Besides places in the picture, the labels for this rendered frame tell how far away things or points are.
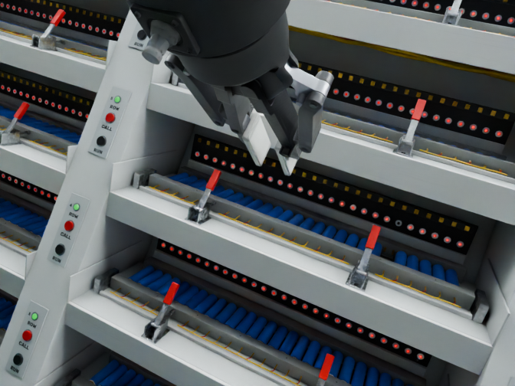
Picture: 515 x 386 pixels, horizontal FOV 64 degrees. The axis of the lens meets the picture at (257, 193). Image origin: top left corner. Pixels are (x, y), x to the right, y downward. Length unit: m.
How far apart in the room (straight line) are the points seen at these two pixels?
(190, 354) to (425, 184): 0.43
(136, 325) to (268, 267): 0.25
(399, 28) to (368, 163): 0.20
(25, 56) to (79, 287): 0.46
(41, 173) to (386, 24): 0.63
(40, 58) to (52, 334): 0.50
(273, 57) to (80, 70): 0.61
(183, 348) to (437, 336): 0.37
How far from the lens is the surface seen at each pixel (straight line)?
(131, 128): 0.74
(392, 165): 0.61
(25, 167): 0.87
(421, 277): 0.66
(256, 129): 0.41
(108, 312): 0.75
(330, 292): 0.60
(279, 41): 0.27
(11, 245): 0.93
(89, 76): 0.83
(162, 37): 0.22
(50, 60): 0.89
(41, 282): 0.81
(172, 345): 0.70
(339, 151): 0.62
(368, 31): 0.68
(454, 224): 0.76
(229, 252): 0.63
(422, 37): 0.67
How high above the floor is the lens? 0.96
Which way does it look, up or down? 2 degrees up
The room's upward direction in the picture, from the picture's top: 20 degrees clockwise
